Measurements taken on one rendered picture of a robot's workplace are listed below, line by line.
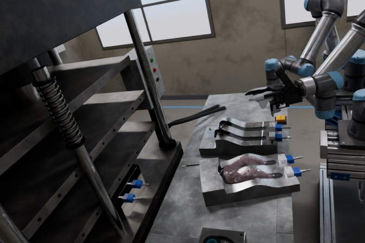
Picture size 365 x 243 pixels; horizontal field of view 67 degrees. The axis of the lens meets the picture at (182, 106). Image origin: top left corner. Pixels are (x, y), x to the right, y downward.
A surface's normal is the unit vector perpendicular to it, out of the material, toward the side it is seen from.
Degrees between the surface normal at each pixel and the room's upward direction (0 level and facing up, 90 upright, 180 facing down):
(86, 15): 90
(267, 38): 90
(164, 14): 90
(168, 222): 0
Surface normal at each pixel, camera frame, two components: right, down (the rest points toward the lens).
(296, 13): -0.38, 0.51
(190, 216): -0.23, -0.86
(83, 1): 0.93, -0.05
